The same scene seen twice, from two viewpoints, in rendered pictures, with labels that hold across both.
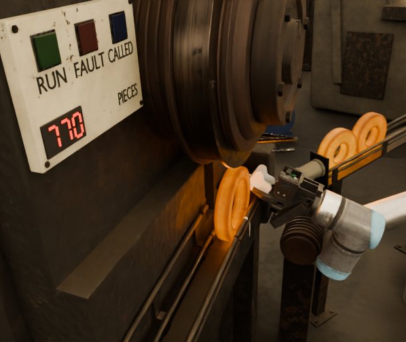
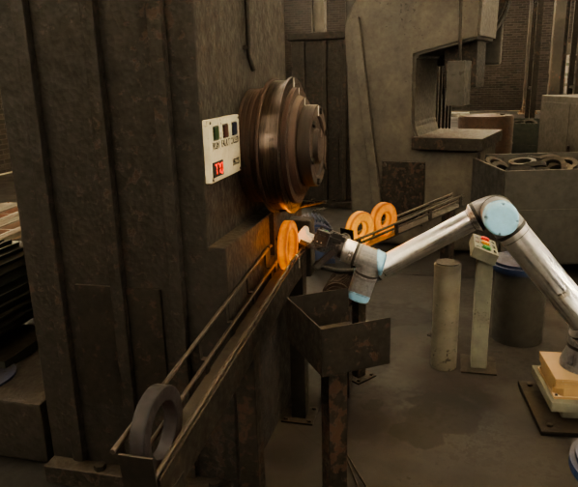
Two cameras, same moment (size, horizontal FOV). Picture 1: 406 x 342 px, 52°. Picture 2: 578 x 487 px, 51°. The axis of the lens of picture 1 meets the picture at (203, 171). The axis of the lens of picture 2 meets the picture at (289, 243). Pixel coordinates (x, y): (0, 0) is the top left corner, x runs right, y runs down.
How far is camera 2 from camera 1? 131 cm
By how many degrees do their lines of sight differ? 14
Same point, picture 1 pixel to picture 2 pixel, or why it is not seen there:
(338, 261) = (360, 286)
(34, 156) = (209, 175)
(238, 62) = (290, 146)
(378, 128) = (390, 214)
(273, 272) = not seen: hidden behind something
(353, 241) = (367, 270)
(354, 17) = (388, 148)
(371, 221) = (377, 254)
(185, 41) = (265, 134)
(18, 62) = (210, 135)
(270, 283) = not seen: hidden behind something
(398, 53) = (431, 181)
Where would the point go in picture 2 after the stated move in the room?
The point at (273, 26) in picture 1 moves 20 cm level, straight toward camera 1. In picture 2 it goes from (306, 128) to (306, 134)
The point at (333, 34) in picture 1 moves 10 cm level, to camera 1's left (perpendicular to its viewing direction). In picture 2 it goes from (368, 164) to (357, 164)
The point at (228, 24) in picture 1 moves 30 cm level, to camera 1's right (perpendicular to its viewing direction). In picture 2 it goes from (285, 127) to (376, 124)
